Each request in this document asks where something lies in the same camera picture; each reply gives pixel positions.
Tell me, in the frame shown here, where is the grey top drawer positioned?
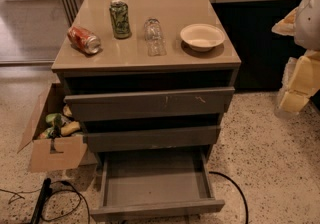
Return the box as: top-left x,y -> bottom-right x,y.
65,87 -> 234,122

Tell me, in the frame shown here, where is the grey middle drawer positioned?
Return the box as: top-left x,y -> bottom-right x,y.
83,125 -> 221,152

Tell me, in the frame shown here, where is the grey drawer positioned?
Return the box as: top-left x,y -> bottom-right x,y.
65,87 -> 234,122
83,125 -> 221,152
91,147 -> 224,222

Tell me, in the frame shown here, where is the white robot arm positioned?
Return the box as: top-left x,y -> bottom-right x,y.
271,0 -> 320,118

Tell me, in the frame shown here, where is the white paper bowl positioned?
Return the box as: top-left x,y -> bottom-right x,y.
180,24 -> 225,52

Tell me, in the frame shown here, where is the green snack bag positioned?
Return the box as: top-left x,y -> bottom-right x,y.
45,113 -> 69,127

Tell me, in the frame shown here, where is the black power strip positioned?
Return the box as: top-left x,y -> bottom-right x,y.
30,178 -> 52,224

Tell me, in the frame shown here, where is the grey drawer cabinet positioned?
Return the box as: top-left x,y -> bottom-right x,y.
50,0 -> 242,156

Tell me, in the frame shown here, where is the green upright drink can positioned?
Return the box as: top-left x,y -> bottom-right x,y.
109,0 -> 131,39

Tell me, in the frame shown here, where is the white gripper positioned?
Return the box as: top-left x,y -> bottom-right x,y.
271,8 -> 320,117

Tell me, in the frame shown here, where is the yellow snack bag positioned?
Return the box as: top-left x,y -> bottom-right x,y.
61,121 -> 81,137

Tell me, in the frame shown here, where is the red crushed soda can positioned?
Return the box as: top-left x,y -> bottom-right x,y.
67,26 -> 101,55

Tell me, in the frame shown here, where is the brown cardboard box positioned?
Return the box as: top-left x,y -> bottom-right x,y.
18,83 -> 90,172

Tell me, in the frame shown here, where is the grey bottom drawer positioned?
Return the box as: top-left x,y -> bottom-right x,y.
91,147 -> 224,222

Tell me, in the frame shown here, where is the clear plastic bottle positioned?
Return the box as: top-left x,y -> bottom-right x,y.
144,18 -> 167,56

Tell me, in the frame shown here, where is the thin black cable loop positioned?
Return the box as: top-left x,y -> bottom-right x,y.
0,180 -> 92,224

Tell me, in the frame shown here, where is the black floor cable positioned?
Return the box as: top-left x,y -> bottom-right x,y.
209,170 -> 250,224

